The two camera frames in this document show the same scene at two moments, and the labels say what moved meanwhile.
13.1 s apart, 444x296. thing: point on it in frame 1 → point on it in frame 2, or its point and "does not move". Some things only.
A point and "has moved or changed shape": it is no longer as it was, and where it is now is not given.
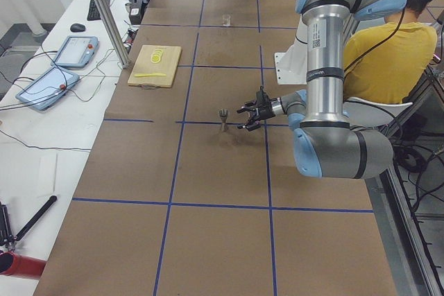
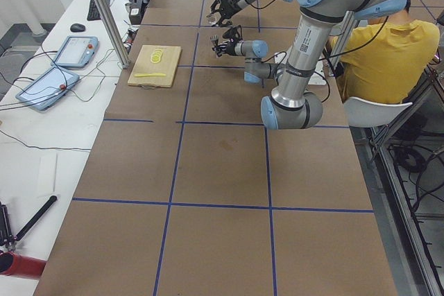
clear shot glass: (226, 20) has moved or changed shape
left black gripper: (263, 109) → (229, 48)
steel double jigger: (223, 114) → (216, 48)
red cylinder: (14, 265) does not move
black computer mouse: (77, 27) does not move
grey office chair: (368, 112) does not move
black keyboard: (94, 13) does not move
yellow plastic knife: (149, 75) does not move
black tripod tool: (7, 238) does not move
